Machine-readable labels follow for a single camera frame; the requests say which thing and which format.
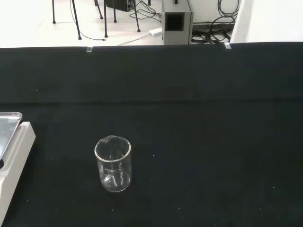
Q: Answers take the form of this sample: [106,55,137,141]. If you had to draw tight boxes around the electronic balance with steel pan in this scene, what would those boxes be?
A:
[0,112,36,227]

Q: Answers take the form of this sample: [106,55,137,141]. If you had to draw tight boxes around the black bench cloth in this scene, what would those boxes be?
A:
[0,42,303,227]

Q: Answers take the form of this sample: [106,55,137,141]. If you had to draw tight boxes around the black tripod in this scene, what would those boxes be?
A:
[52,0,104,40]
[103,0,141,38]

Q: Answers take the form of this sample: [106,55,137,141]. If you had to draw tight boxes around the pale board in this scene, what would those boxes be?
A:
[230,0,303,44]

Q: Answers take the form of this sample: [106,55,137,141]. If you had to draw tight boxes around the grey metal box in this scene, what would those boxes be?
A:
[161,0,194,45]

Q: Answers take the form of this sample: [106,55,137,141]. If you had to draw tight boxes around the black equipment case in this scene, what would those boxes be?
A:
[105,0,134,12]

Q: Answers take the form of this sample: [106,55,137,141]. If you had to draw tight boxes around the black cable bundle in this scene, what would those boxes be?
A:
[191,0,238,44]

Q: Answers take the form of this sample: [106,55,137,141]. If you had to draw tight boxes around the thin black floor cable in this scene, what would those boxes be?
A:
[70,0,105,42]

